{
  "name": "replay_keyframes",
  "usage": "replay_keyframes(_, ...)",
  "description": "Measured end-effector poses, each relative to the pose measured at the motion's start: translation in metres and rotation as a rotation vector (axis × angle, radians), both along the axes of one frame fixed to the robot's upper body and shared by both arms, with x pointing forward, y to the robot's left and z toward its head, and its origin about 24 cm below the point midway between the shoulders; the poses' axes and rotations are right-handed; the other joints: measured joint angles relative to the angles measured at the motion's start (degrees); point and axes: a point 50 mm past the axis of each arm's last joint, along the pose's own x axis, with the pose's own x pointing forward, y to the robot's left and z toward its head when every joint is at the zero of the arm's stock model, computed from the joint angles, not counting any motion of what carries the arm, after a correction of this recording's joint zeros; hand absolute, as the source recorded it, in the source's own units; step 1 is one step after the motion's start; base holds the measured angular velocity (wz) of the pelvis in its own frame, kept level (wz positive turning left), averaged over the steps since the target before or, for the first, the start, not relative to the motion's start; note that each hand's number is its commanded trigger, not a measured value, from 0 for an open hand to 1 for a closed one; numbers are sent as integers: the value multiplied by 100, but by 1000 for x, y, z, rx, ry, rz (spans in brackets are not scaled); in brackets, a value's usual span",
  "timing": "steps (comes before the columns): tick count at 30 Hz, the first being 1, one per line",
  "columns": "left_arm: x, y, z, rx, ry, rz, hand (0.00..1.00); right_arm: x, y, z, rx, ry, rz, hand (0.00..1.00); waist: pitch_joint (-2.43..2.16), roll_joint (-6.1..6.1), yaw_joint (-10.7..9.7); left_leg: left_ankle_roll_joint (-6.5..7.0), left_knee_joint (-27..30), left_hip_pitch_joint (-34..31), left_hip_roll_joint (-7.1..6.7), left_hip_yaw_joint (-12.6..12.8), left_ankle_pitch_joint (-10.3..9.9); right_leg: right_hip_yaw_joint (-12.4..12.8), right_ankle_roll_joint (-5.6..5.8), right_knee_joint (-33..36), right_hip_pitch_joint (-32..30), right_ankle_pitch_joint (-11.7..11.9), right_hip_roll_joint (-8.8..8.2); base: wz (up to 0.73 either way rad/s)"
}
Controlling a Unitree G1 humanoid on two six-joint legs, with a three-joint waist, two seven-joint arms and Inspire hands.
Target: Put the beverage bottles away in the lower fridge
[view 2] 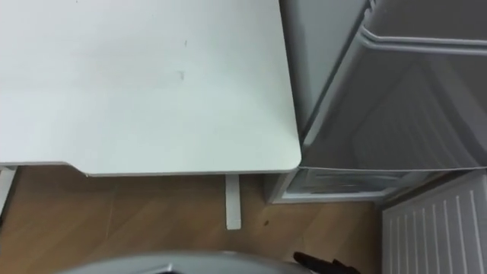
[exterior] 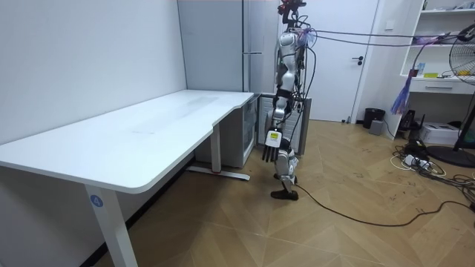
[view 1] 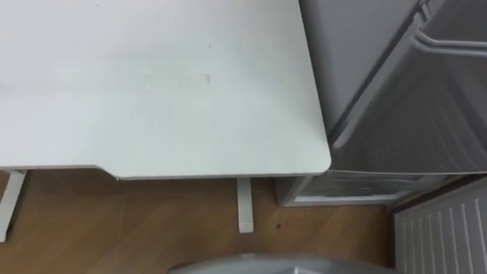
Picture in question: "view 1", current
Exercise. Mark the white desk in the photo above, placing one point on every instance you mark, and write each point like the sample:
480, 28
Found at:
160, 95

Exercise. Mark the robot body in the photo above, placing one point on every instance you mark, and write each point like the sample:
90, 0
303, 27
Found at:
281, 266

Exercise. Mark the white ribbed radiator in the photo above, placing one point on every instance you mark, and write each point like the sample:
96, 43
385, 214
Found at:
445, 236

